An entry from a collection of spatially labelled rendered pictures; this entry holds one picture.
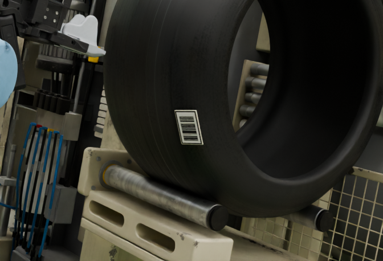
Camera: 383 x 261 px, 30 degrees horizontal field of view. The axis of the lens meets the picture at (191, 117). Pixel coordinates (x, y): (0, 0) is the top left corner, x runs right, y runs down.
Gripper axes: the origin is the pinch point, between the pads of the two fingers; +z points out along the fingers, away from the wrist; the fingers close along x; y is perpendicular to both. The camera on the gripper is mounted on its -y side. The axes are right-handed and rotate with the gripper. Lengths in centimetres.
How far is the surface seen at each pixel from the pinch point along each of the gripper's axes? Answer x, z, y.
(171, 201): 0.0, 23.2, -20.4
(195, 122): -11.1, 14.2, -6.0
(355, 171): -2, 70, -6
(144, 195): 8.3, 23.5, -21.4
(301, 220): -6, 51, -18
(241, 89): 38, 67, 7
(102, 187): 23.6, 24.2, -23.4
